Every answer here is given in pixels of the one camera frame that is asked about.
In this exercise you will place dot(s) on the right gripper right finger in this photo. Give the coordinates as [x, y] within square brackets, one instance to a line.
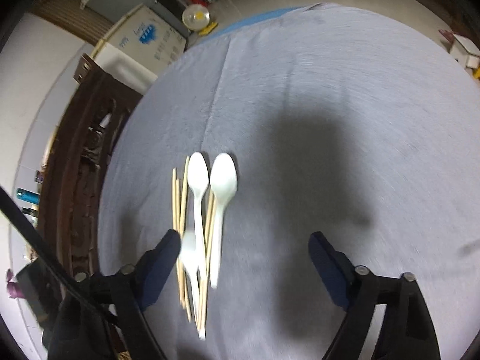
[340, 277]

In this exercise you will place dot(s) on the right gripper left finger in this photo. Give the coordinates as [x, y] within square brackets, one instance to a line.
[140, 285]

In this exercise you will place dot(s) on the white plastic spoon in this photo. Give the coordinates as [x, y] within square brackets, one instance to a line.
[224, 183]
[188, 258]
[198, 181]

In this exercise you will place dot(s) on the blue thermos bottle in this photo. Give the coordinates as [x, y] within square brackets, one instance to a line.
[28, 196]

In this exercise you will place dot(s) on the light blue table cloth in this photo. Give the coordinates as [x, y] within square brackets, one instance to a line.
[339, 120]

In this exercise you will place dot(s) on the dark carved wooden table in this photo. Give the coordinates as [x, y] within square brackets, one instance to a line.
[77, 164]

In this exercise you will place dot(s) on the white chest freezer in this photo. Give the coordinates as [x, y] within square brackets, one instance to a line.
[138, 48]

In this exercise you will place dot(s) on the small white stool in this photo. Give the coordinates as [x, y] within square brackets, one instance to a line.
[465, 52]

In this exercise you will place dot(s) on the small electric fan heater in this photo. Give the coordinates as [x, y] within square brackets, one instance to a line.
[198, 19]

